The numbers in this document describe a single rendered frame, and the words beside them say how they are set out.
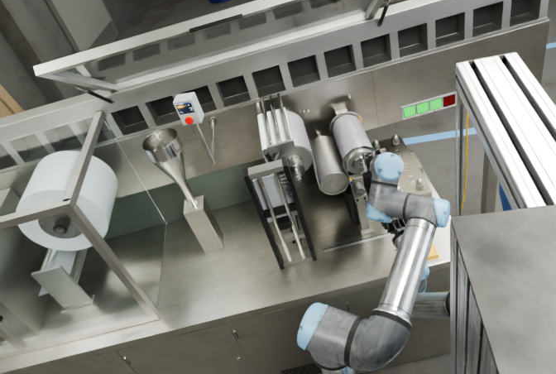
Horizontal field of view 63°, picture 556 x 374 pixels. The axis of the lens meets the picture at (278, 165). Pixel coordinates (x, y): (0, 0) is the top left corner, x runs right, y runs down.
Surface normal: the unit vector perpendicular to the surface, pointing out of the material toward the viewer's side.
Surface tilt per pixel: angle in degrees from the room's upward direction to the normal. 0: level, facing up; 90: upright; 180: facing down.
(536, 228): 0
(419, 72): 90
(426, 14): 90
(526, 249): 0
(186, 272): 0
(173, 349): 90
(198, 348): 90
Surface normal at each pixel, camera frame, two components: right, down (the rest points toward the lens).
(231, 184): 0.11, 0.62
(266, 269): -0.24, -0.74
